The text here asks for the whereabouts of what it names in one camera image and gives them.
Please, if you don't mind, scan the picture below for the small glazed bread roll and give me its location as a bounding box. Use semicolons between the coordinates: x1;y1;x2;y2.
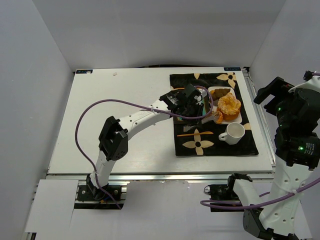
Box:
214;111;224;124

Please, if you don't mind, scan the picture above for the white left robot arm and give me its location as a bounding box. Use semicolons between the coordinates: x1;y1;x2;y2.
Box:
86;84;209;200

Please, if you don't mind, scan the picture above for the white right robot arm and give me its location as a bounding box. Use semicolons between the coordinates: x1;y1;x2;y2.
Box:
227;71;320;240

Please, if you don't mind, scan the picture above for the brown twisted bread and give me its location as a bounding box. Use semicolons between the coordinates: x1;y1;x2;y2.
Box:
210;88;231;101

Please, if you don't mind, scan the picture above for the teal square plate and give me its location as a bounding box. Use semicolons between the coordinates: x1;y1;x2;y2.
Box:
173;103;210;125

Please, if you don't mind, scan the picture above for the white ceramic cup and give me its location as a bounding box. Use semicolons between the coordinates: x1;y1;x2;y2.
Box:
218;122;246;145

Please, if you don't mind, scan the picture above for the black floral placemat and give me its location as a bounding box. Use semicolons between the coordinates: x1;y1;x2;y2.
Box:
170;72;259;157

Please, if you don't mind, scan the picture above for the large orange ring bread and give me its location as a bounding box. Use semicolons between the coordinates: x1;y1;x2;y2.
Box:
217;92;242;121

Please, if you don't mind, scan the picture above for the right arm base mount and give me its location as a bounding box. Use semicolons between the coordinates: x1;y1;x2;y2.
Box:
203;173;253;206

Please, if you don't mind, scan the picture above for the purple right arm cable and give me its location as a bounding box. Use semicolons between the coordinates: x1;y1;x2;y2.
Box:
199;70;320;208

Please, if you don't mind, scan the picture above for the aluminium table rail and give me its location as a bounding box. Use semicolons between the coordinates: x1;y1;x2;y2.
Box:
44;171;276;183

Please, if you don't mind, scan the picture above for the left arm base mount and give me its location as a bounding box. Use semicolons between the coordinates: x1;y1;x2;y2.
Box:
76;174;125;203

